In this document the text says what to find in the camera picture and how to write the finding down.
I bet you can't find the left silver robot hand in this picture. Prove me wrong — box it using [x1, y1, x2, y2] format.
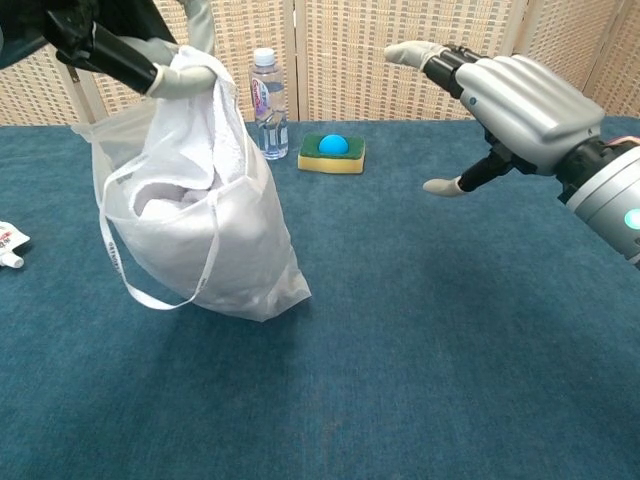
[0, 0, 224, 100]

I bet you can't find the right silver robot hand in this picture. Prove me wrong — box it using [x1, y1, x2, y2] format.
[383, 40, 606, 199]

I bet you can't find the white mesh bag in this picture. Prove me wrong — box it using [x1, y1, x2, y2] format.
[71, 44, 312, 324]

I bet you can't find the clear plastic water bottle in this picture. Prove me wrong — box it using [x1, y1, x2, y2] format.
[248, 48, 290, 161]

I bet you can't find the woven bamboo folding screen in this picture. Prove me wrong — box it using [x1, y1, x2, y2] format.
[0, 0, 640, 126]

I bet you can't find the blue ball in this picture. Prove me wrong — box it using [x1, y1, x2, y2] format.
[318, 133, 350, 156]

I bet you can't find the white red spout pouch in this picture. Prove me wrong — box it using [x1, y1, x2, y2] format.
[0, 219, 32, 270]

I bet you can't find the green yellow sponge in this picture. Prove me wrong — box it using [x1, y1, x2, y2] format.
[297, 133, 367, 176]

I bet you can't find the blue carpeted table surface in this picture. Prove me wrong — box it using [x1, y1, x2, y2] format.
[0, 117, 640, 480]

